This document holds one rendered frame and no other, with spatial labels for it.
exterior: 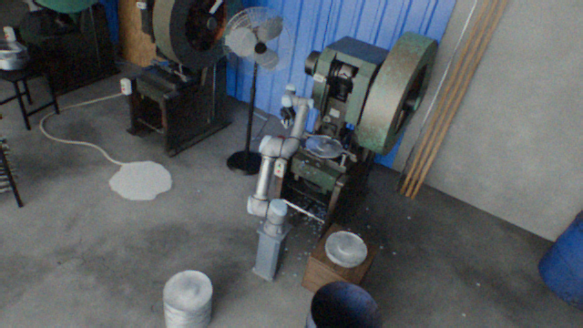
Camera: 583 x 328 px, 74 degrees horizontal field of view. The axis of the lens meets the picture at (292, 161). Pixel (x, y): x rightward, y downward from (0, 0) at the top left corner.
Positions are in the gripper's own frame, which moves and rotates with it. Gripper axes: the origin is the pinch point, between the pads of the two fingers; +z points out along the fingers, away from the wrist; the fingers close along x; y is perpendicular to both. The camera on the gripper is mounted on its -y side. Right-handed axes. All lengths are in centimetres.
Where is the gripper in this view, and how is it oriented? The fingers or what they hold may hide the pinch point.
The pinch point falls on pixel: (287, 128)
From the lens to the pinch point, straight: 296.5
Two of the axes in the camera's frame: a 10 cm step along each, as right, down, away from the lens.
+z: -1.4, 7.7, 6.3
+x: -7.8, 3.0, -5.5
